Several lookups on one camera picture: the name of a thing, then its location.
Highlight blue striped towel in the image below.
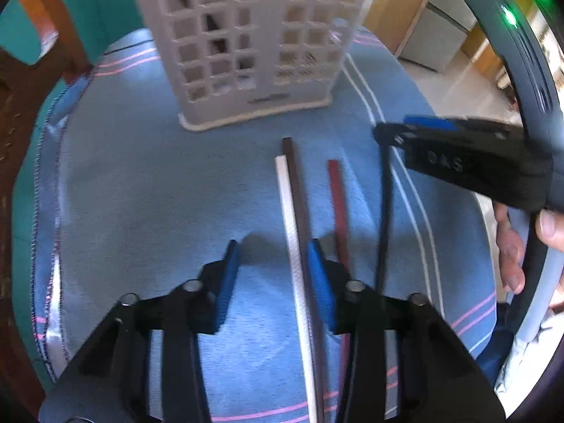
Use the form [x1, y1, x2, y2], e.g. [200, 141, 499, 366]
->
[11, 26, 498, 423]

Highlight person's white garment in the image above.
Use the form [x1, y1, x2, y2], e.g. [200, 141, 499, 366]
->
[493, 313, 558, 406]

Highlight wooden doorway frame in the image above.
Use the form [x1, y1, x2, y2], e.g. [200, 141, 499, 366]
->
[460, 22, 507, 69]

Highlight white plastic utensil basket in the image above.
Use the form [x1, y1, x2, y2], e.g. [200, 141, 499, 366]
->
[124, 0, 384, 132]

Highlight grey refrigerator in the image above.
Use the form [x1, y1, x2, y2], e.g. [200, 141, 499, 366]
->
[399, 2, 470, 73]

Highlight white chopstick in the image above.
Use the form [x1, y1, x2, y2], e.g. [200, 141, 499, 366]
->
[274, 155, 320, 423]

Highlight carved wooden chair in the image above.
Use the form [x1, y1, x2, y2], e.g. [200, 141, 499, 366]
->
[0, 0, 95, 212]

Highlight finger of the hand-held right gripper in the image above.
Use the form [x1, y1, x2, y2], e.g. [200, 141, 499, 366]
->
[403, 115, 523, 138]
[374, 122, 419, 149]

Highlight person's blue trousers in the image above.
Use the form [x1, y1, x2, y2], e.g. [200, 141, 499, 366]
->
[475, 302, 525, 377]

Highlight person's right hand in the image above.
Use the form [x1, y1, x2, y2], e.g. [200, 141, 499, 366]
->
[492, 202, 564, 295]

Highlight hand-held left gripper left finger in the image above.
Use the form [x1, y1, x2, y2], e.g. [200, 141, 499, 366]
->
[42, 240, 241, 423]

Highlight red-brown chopstick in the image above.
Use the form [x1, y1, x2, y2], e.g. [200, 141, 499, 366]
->
[325, 160, 353, 410]

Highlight black chopstick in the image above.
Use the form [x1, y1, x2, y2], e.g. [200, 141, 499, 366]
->
[374, 143, 396, 294]

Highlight dark brown chopstick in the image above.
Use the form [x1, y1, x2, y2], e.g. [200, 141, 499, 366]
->
[281, 136, 330, 423]

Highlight teal base cabinet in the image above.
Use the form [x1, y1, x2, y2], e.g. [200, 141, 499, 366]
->
[0, 0, 148, 67]

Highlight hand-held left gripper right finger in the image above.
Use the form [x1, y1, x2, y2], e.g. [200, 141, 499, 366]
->
[307, 238, 505, 423]

